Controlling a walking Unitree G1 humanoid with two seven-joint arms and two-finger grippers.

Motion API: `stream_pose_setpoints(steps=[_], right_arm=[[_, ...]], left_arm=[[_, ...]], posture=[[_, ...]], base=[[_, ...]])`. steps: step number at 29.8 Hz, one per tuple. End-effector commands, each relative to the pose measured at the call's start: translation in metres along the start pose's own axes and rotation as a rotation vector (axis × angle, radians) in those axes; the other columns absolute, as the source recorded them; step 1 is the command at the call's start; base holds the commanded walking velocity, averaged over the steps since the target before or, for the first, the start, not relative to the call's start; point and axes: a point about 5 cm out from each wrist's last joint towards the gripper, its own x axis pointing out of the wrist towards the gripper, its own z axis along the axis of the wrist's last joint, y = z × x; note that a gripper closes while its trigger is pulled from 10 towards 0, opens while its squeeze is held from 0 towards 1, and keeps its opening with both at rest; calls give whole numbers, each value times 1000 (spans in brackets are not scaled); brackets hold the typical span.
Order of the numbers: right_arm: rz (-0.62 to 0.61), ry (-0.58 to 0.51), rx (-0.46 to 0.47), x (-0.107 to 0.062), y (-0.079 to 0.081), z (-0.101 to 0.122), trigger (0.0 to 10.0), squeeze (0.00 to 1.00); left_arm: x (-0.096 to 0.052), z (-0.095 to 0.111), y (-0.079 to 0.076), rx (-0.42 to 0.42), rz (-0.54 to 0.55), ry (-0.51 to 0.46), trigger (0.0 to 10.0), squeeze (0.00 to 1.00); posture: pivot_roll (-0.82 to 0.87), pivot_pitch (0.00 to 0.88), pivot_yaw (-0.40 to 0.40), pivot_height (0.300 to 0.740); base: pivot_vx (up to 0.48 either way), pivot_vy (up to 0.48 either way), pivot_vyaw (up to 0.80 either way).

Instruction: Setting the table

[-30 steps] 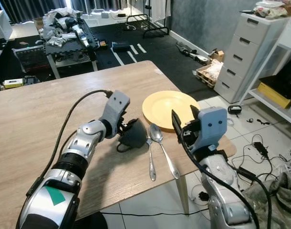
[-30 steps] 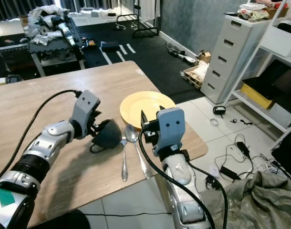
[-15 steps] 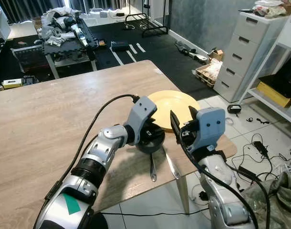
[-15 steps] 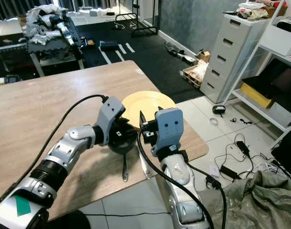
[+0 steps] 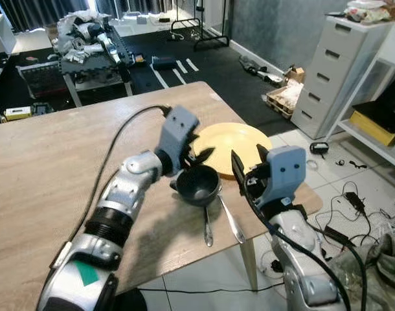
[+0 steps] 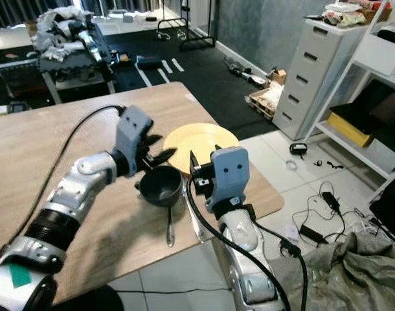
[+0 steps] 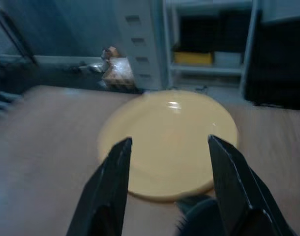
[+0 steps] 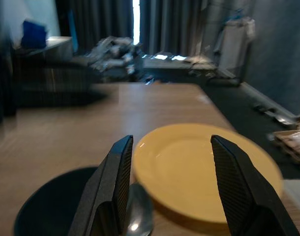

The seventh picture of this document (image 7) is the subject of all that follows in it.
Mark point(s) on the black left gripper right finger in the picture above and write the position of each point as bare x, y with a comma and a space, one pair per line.
236, 186

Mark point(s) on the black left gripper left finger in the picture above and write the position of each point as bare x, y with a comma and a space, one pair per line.
108, 191

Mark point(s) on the dark furry object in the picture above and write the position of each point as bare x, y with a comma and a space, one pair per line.
199, 216

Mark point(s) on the yellow round plate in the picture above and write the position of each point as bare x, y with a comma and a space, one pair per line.
167, 137

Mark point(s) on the crumpled brown paper bag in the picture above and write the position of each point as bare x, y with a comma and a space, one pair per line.
115, 66

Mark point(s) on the white storage bin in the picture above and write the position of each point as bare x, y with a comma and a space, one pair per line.
227, 59

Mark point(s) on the black cabinet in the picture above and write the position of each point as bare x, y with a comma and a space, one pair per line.
278, 61

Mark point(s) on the yellow storage bin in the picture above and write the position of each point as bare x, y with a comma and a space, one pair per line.
192, 58

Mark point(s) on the grey metal shelf rack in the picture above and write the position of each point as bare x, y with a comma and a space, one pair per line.
209, 44

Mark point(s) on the white perforated post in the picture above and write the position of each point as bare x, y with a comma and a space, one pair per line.
141, 41

